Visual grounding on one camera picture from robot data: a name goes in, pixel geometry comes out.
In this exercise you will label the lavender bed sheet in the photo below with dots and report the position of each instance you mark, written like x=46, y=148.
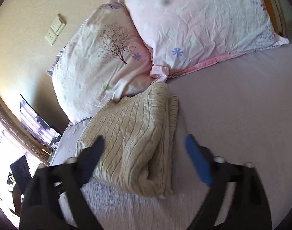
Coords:
x=241, y=109

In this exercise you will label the white wall switch panel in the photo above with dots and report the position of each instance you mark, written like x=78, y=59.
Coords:
x=55, y=29

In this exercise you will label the rear pink tree-print pillow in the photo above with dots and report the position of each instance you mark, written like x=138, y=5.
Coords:
x=105, y=60

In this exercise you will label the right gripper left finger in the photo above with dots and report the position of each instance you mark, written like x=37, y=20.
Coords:
x=41, y=208

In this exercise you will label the dark monitor screen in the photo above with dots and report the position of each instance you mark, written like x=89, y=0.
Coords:
x=37, y=127

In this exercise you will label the window with wooden frame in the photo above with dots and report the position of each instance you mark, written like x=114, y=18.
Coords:
x=15, y=142

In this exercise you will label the beige cable-knit sweater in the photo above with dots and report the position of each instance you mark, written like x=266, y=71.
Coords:
x=138, y=133

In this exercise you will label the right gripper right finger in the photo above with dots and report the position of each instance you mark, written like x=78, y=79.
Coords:
x=236, y=198

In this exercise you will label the front pink floral pillow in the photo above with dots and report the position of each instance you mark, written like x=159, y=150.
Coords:
x=184, y=36

